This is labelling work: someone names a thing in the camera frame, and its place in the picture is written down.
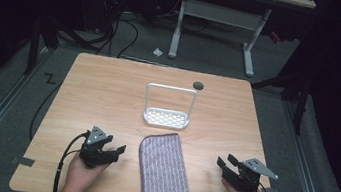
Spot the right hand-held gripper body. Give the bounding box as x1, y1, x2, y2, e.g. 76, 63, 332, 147
219, 153, 281, 192

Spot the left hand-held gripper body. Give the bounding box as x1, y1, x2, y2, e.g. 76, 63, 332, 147
77, 123, 122, 172

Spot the person's left hand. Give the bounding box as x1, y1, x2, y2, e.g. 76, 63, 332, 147
63, 152, 111, 192

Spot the purple striped folded cloth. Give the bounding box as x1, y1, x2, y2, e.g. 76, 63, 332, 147
132, 128, 204, 192

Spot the white rack with perforated base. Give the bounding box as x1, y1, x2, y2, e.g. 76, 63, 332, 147
140, 82, 200, 132

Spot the black metal stand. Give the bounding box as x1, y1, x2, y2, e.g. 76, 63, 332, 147
244, 50, 318, 137
21, 10, 65, 80

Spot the crumpled white paper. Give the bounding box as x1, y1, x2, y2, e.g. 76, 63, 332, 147
152, 46, 164, 58

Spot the small red object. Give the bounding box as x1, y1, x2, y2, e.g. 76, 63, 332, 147
268, 30, 283, 46

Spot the white-legged wooden desk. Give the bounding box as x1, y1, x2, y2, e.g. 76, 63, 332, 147
166, 0, 318, 86

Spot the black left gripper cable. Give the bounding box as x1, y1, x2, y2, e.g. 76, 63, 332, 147
51, 128, 91, 192

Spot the thin black floor cable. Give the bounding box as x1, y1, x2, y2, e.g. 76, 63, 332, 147
27, 77, 64, 145

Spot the bundle of black floor cables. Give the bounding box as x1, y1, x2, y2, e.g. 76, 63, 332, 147
55, 0, 145, 62

